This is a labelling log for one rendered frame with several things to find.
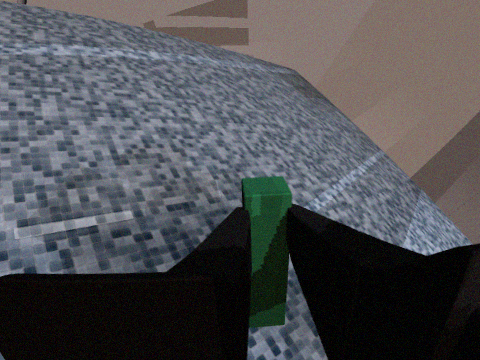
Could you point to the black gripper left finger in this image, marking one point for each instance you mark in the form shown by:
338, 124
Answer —
198, 310

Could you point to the green square post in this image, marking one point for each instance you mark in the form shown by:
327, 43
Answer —
267, 199

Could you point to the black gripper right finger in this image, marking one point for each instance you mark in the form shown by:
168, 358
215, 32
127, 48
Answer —
372, 300

